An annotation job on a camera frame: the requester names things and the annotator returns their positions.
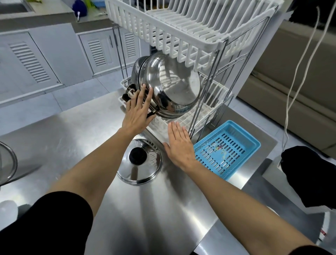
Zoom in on white two-tier dish rack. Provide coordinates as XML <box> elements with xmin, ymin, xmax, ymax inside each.
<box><xmin>104</xmin><ymin>0</ymin><xmax>285</xmax><ymax>147</ymax></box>

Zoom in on steel lid with black knob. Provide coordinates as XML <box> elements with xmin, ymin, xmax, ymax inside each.
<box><xmin>116</xmin><ymin>138</ymin><xmax>163</xmax><ymax>186</ymax></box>

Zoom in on steel double sink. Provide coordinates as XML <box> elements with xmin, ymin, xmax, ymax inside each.
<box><xmin>0</xmin><ymin>0</ymin><xmax>35</xmax><ymax>15</ymax></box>

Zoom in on person's right forearm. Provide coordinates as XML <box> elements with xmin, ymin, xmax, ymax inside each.
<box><xmin>188</xmin><ymin>160</ymin><xmax>315</xmax><ymax>255</ymax></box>

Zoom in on person's black right sleeve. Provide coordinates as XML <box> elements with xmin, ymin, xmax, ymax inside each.
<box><xmin>287</xmin><ymin>246</ymin><xmax>334</xmax><ymax>255</ymax></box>

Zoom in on beige sofa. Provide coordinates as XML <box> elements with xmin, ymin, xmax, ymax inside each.
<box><xmin>237</xmin><ymin>20</ymin><xmax>336</xmax><ymax>158</ymax></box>

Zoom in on grey office chair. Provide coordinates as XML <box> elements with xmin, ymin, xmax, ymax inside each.
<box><xmin>241</xmin><ymin>159</ymin><xmax>326</xmax><ymax>237</ymax></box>

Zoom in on white cord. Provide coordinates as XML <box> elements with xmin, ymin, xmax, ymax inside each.
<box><xmin>278</xmin><ymin>0</ymin><xmax>336</xmax><ymax>168</ymax></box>

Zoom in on wire mesh strainer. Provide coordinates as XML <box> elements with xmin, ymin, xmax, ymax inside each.
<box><xmin>0</xmin><ymin>141</ymin><xmax>18</xmax><ymax>187</ymax></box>

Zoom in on wide steel pan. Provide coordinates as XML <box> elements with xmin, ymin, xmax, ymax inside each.
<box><xmin>122</xmin><ymin>51</ymin><xmax>201</xmax><ymax>119</ymax></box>

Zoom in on person's left hand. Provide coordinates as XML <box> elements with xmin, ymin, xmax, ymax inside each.
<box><xmin>121</xmin><ymin>84</ymin><xmax>159</xmax><ymax>137</ymax></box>

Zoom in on blue scrubber ball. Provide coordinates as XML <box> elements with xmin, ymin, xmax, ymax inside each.
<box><xmin>72</xmin><ymin>0</ymin><xmax>88</xmax><ymax>21</ymax></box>

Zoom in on grey kitchen counter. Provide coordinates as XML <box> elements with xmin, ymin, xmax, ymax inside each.
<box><xmin>73</xmin><ymin>10</ymin><xmax>116</xmax><ymax>33</ymax></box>
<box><xmin>0</xmin><ymin>0</ymin><xmax>75</xmax><ymax>33</ymax></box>

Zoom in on person's black sleeve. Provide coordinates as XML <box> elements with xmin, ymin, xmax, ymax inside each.
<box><xmin>0</xmin><ymin>191</ymin><xmax>94</xmax><ymax>255</ymax></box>
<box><xmin>287</xmin><ymin>246</ymin><xmax>334</xmax><ymax>255</ymax></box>

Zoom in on black cloth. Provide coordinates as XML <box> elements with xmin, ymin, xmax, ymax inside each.
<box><xmin>280</xmin><ymin>146</ymin><xmax>336</xmax><ymax>209</ymax></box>

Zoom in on blue plastic basket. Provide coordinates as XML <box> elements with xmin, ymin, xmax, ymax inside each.
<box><xmin>193</xmin><ymin>120</ymin><xmax>262</xmax><ymax>181</ymax></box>

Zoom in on small steel pot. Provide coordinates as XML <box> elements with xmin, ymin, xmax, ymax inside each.
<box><xmin>130</xmin><ymin>55</ymin><xmax>150</xmax><ymax>87</ymax></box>

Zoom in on person's left forearm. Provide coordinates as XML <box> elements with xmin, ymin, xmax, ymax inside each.
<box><xmin>48</xmin><ymin>129</ymin><xmax>142</xmax><ymax>219</ymax></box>

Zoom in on person's right hand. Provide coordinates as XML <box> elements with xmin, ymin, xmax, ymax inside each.
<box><xmin>162</xmin><ymin>121</ymin><xmax>201</xmax><ymax>173</ymax></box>

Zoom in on white louvred cabinet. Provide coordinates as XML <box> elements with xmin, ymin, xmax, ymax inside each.
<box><xmin>77</xmin><ymin>26</ymin><xmax>150</xmax><ymax>77</ymax></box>
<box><xmin>0</xmin><ymin>22</ymin><xmax>94</xmax><ymax>108</ymax></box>

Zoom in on person's black left sleeve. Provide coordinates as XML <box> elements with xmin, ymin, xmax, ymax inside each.
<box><xmin>0</xmin><ymin>191</ymin><xmax>94</xmax><ymax>255</ymax></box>

